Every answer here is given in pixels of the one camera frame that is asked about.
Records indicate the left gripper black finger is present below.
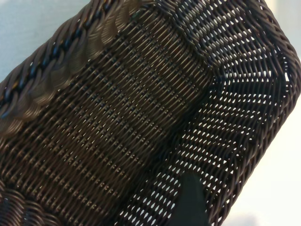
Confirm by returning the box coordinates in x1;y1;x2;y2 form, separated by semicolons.
178;173;210;226

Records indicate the dark brown woven basket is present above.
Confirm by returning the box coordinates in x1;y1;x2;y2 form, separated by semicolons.
0;0;301;226

